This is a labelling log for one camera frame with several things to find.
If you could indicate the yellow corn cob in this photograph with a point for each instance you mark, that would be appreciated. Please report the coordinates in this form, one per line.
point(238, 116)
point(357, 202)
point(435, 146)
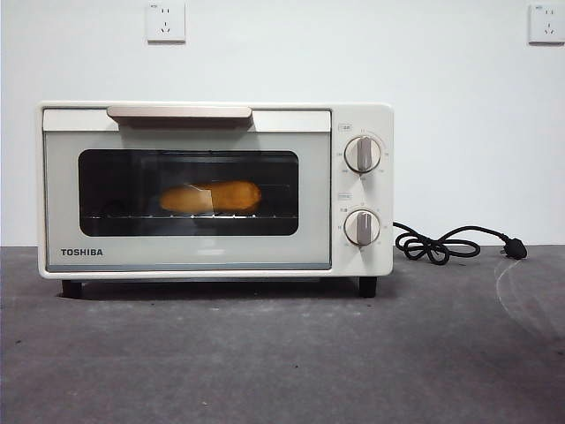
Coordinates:
point(234, 196)

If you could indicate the glass oven door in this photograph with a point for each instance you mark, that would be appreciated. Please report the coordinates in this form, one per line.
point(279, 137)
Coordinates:
point(198, 254)

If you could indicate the cream oven knob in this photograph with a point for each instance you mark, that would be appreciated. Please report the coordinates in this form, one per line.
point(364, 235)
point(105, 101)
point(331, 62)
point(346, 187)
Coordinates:
point(363, 153)
point(362, 228)

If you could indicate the cream toaster oven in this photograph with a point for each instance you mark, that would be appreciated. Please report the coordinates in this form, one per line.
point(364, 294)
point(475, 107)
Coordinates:
point(378, 194)

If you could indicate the black oven foot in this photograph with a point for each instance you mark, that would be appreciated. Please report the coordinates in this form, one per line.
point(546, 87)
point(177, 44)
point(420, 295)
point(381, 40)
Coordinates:
point(71, 288)
point(367, 287)

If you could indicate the white wall socket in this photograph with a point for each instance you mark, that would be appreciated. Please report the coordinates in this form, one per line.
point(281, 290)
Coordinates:
point(166, 22)
point(547, 24)

